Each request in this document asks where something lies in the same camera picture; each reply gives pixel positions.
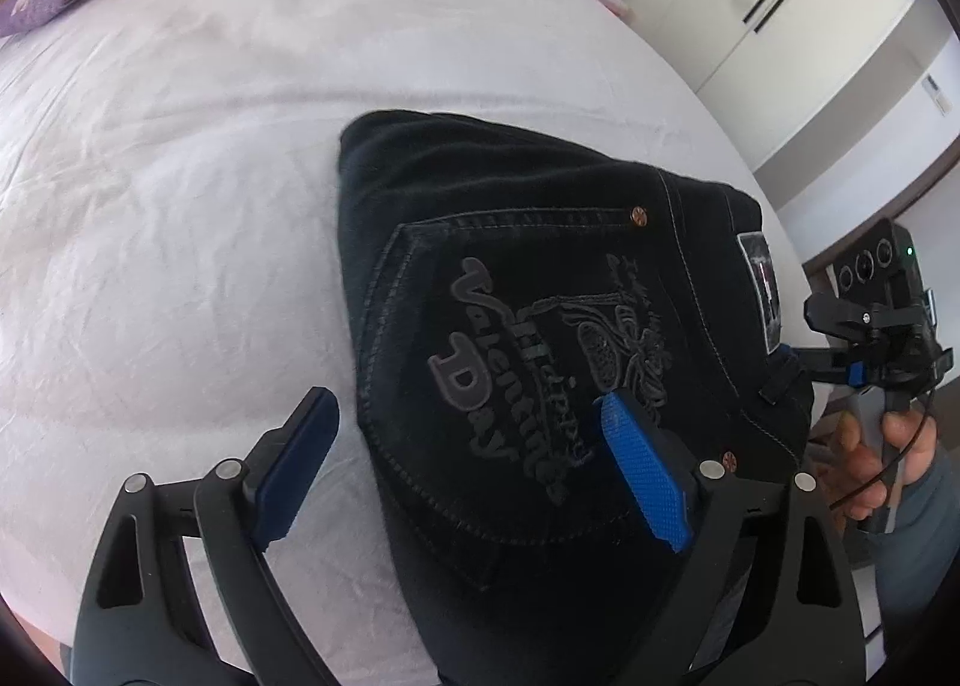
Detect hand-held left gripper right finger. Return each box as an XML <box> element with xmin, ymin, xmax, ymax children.
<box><xmin>600</xmin><ymin>390</ymin><xmax>893</xmax><ymax>686</ymax></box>

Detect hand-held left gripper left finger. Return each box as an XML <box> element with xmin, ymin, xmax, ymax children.
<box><xmin>67</xmin><ymin>386</ymin><xmax>342</xmax><ymax>686</ymax></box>

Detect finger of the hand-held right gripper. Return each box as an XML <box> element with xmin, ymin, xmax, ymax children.
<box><xmin>759</xmin><ymin>345</ymin><xmax>863</xmax><ymax>411</ymax></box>
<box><xmin>804</xmin><ymin>292</ymin><xmax>877</xmax><ymax>342</ymax></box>

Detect black denim pants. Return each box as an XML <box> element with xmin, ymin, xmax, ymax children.
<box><xmin>334</xmin><ymin>110</ymin><xmax>820</xmax><ymax>686</ymax></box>

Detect person's right forearm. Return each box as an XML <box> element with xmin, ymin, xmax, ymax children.
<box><xmin>874</xmin><ymin>452</ymin><xmax>960</xmax><ymax>661</ymax></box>

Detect person's right hand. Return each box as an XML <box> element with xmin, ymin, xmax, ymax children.
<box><xmin>814</xmin><ymin>407</ymin><xmax>940</xmax><ymax>531</ymax></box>

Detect bed with white sheet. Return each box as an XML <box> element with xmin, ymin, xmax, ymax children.
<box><xmin>0</xmin><ymin>0</ymin><xmax>815</xmax><ymax>666</ymax></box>

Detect thin black cable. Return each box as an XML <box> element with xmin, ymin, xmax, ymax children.
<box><xmin>829</xmin><ymin>347</ymin><xmax>960</xmax><ymax>508</ymax></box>

